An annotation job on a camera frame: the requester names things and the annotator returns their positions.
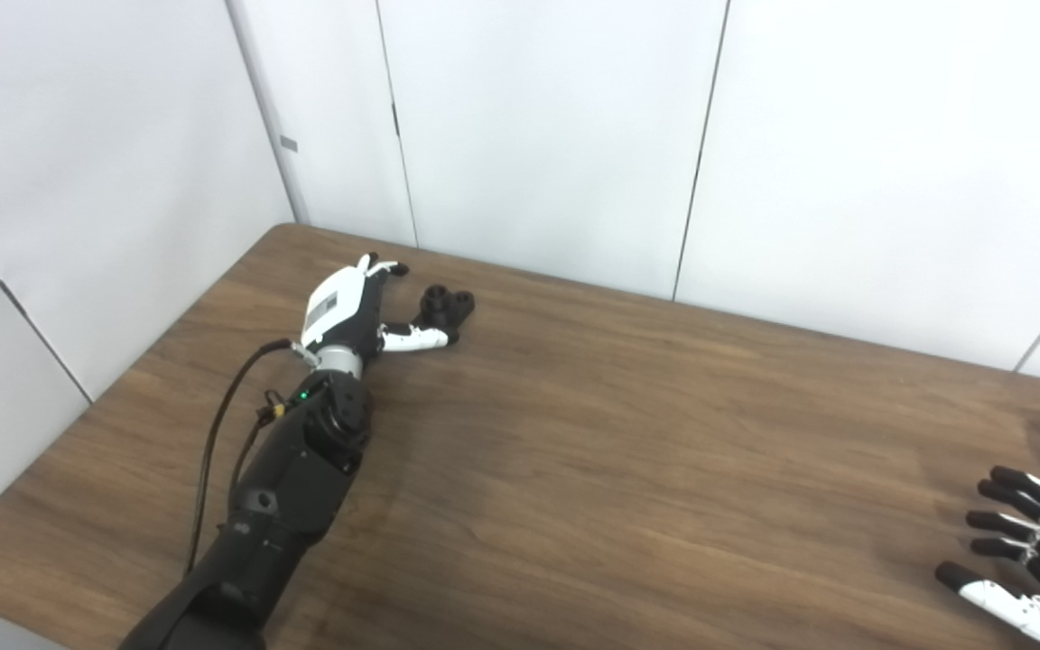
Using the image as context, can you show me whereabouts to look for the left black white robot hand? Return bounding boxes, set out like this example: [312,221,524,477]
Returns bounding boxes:
[301,254,453,373]

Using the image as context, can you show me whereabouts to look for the black plastic holder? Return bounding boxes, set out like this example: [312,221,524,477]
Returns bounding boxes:
[412,285,476,344]

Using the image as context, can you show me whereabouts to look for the thin wires with yellow connector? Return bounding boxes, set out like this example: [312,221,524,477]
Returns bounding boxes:
[229,390,291,506]

